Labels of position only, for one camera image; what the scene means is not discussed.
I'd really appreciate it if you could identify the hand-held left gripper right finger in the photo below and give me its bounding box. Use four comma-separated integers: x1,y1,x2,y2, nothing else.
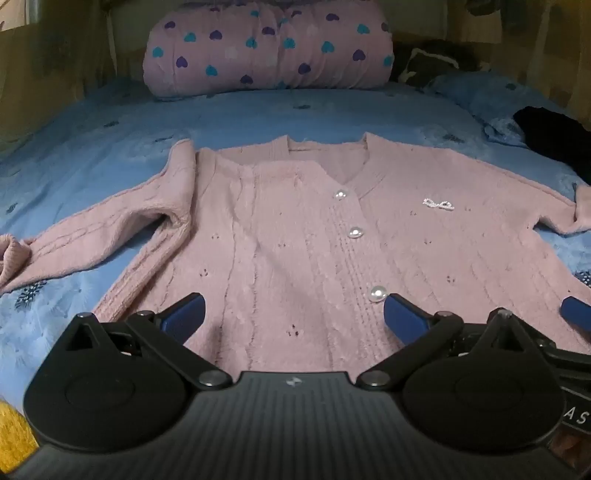
355,293,554,391

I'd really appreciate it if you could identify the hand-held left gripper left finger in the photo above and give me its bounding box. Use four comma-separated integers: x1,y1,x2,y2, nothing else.
61,293,234,390

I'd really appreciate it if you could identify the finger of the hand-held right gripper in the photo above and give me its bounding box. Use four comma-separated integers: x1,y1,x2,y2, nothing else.
560,296,591,330

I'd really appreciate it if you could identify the pink knitted cardigan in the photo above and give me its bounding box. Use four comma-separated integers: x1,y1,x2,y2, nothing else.
0,132,591,372

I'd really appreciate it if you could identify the black cloth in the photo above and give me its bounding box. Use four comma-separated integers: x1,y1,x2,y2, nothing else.
512,106,591,183

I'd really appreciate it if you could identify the blue floral bed sheet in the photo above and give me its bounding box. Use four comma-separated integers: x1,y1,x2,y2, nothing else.
0,76,591,416

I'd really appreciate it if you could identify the blue pillow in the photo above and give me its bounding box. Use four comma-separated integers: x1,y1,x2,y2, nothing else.
427,71,561,146

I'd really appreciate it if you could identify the pink heart-print quilt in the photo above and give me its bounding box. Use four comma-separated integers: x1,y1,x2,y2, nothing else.
142,2,395,99

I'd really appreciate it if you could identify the dark cloth with white strings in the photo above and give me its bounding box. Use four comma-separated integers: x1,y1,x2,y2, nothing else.
390,39,492,86

